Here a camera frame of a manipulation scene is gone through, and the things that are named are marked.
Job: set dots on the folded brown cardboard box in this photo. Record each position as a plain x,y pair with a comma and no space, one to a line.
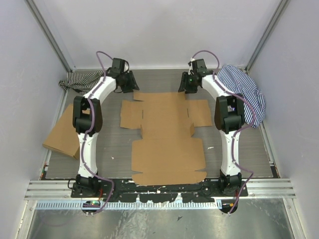
63,138

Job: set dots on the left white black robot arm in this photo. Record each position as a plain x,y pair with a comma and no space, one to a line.
88,121

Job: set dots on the black white striped cloth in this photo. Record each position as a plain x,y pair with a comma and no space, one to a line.
81,83

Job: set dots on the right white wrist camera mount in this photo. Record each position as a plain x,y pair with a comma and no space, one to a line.
192,69

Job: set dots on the left aluminium frame post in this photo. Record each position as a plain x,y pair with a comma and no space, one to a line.
47,31

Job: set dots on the aluminium frame post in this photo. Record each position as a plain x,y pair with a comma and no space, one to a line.
47,31
280,9

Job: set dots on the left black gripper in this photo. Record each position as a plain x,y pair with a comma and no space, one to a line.
132,84

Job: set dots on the right aluminium frame post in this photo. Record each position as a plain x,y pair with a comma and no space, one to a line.
280,9

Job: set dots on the blue white striped cloth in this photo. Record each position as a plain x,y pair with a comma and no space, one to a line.
239,82

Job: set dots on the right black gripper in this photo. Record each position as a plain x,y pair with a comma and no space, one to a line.
184,85

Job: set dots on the aluminium rail with cable duct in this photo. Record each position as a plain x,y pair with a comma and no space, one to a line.
57,194

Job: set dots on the brown cardboard box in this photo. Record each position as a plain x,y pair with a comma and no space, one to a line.
63,138
167,153

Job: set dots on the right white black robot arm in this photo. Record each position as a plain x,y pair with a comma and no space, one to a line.
228,118

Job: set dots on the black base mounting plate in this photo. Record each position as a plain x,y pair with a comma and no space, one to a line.
127,191

